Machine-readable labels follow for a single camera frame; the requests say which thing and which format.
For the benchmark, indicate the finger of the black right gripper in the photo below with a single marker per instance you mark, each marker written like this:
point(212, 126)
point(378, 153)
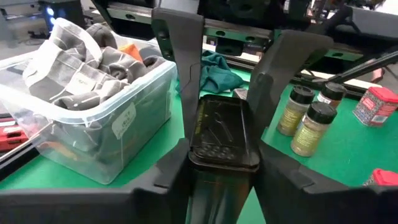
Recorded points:
point(289, 62)
point(186, 46)

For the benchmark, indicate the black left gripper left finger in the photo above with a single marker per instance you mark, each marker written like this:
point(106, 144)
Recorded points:
point(93, 205)

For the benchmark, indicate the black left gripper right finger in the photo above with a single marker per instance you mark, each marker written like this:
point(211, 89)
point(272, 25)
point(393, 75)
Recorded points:
point(326, 205)

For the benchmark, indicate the green-label black-lid spice jar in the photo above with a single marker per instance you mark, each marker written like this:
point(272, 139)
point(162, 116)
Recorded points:
point(293, 115)
point(311, 133)

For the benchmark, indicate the orange-label black-lid spice jar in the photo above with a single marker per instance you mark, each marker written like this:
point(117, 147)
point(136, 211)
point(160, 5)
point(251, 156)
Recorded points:
point(332, 93)

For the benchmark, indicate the red-lid paprika tin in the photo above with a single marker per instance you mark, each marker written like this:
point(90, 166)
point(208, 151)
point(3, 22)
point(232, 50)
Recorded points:
point(374, 107)
point(384, 178)

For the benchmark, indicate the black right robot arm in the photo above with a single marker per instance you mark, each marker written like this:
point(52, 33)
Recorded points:
point(367, 25)

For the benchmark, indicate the dark green cloth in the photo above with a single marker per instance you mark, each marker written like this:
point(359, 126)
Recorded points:
point(217, 74)

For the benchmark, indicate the orange cloth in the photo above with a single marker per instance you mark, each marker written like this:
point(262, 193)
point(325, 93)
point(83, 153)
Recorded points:
point(132, 51)

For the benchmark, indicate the green table mat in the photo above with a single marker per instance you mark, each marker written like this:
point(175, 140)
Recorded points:
point(348, 149)

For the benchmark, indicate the clear plastic storage box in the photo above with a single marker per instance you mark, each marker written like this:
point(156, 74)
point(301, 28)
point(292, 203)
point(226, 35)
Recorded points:
point(93, 140)

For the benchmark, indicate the dark grey cloth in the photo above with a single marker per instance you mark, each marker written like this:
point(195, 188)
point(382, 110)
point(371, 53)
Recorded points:
point(101, 35)

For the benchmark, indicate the red and black toolbox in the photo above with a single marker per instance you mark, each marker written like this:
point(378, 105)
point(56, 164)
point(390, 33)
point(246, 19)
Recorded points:
point(12, 137)

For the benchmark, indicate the black device with blue lights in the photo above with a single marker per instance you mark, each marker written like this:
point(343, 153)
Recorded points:
point(65, 12)

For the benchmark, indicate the grey patterned cloth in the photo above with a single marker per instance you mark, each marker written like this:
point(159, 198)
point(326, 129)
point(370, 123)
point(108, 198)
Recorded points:
point(62, 68)

